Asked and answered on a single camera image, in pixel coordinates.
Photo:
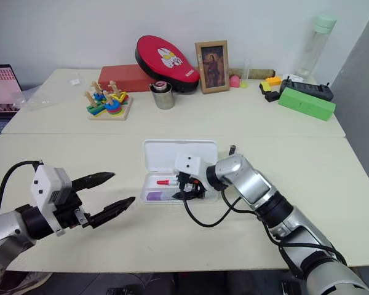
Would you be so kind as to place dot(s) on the white crumpled paper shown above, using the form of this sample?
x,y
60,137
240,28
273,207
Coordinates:
x,y
292,77

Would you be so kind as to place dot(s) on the black yellow tool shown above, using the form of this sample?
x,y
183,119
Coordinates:
x,y
269,92

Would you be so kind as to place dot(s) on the clear plastic bag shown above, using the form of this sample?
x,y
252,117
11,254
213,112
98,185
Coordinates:
x,y
49,92

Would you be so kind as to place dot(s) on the metal cup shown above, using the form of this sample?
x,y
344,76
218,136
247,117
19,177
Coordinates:
x,y
163,98

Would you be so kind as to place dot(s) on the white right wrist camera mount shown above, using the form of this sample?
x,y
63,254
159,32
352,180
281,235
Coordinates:
x,y
190,164

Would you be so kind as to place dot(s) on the yellow building block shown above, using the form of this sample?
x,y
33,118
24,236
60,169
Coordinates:
x,y
273,80

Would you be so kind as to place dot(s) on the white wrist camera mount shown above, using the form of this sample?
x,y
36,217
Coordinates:
x,y
190,164
47,179

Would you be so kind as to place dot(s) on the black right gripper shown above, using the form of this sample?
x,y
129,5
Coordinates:
x,y
190,184

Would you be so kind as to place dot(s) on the yellow small toy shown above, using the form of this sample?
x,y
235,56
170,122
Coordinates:
x,y
244,84

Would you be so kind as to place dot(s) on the red marker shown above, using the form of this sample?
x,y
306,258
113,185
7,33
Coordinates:
x,y
163,182

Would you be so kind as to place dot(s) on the clear plastic tube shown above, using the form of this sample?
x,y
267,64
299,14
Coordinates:
x,y
246,69

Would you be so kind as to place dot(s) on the pink round lid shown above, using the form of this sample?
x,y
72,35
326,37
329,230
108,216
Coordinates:
x,y
160,84

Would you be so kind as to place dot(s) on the wooden picture frame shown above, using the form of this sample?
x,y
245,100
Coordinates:
x,y
212,66

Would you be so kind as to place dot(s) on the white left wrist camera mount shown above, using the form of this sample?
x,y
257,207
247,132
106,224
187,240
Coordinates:
x,y
47,179

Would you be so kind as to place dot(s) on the red rectangular box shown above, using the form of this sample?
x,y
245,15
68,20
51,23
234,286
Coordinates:
x,y
120,78

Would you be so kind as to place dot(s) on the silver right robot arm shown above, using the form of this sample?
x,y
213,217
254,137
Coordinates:
x,y
280,212

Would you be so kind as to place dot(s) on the clear bottle green lid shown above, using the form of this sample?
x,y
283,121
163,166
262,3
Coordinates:
x,y
315,46

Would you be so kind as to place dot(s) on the red boxing pad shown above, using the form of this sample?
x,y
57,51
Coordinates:
x,y
163,58

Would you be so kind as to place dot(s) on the black electronic device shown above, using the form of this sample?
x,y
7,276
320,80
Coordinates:
x,y
310,89

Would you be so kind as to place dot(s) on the wooden shape stacking toy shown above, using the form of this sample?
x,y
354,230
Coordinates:
x,y
109,104

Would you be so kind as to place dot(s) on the purple marker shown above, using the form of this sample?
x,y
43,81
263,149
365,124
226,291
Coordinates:
x,y
160,195

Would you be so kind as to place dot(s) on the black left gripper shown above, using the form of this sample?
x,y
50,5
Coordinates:
x,y
68,207

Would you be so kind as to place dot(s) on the white plastic pencil case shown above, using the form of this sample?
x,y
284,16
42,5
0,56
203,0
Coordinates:
x,y
166,153

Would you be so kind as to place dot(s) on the pink laptop screen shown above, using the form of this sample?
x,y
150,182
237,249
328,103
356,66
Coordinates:
x,y
1,87

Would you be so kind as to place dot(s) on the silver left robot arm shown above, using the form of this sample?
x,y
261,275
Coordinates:
x,y
6,229

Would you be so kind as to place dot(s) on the pink small toy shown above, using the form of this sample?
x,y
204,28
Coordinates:
x,y
234,81

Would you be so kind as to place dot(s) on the green rectangular block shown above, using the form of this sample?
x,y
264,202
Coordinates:
x,y
306,104

